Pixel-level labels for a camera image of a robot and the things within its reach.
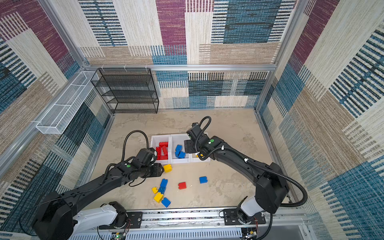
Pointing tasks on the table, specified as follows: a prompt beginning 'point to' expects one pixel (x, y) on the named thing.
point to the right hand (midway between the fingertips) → (193, 147)
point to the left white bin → (154, 143)
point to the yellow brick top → (167, 168)
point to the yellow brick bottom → (159, 197)
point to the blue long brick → (163, 185)
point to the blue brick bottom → (165, 202)
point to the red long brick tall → (158, 149)
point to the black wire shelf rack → (127, 90)
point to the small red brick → (182, 185)
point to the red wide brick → (165, 145)
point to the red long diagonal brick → (165, 157)
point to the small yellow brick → (154, 190)
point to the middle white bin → (174, 140)
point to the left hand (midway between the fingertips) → (161, 168)
